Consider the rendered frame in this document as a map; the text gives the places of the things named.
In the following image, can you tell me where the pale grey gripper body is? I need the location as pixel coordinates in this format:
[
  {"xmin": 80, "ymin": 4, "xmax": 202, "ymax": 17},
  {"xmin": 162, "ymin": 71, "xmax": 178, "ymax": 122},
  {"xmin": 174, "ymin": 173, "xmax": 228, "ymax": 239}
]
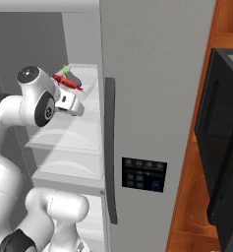
[{"xmin": 68, "ymin": 94, "xmax": 86, "ymax": 118}]

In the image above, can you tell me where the purple eggplant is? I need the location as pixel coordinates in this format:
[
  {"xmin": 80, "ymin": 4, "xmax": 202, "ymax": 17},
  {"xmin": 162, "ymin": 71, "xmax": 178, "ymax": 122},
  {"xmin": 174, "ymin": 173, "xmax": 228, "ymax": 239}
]
[{"xmin": 62, "ymin": 64, "xmax": 82, "ymax": 88}]

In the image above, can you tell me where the grey fridge door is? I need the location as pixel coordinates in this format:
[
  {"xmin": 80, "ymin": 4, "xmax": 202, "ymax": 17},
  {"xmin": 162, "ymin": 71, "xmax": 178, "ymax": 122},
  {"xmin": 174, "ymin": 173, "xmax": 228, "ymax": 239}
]
[{"xmin": 98, "ymin": 0, "xmax": 218, "ymax": 252}]

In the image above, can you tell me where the black microwave door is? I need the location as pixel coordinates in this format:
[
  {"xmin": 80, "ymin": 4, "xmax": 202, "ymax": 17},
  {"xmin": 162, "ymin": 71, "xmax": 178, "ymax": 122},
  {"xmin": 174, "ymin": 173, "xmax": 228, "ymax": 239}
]
[{"xmin": 194, "ymin": 47, "xmax": 233, "ymax": 252}]

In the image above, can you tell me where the clear fridge crisper drawer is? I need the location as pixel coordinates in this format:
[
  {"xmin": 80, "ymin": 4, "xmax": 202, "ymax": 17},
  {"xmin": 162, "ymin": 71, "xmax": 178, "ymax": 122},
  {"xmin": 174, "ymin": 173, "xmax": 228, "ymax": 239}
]
[{"xmin": 31, "ymin": 150, "xmax": 106, "ymax": 190}]

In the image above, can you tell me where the grey fridge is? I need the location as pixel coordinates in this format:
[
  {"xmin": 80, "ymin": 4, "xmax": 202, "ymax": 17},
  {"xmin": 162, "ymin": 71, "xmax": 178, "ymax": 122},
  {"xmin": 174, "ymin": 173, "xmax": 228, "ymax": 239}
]
[{"xmin": 0, "ymin": 0, "xmax": 106, "ymax": 252}]

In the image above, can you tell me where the white fridge bottom drawer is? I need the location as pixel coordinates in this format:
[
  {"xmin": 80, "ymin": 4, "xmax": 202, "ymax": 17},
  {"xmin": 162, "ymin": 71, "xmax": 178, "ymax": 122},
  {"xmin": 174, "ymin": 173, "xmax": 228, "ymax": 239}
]
[{"xmin": 76, "ymin": 193, "xmax": 110, "ymax": 252}]

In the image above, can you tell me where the wooden cabinet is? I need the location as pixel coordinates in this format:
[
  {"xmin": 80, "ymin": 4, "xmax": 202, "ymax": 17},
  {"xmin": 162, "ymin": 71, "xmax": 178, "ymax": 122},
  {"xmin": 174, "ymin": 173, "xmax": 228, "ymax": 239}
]
[{"xmin": 165, "ymin": 0, "xmax": 233, "ymax": 252}]

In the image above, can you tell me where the dark fridge door handle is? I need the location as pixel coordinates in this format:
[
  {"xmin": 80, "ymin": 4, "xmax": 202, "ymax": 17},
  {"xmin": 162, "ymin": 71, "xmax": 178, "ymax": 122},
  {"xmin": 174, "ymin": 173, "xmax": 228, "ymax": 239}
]
[{"xmin": 103, "ymin": 77, "xmax": 119, "ymax": 225}]

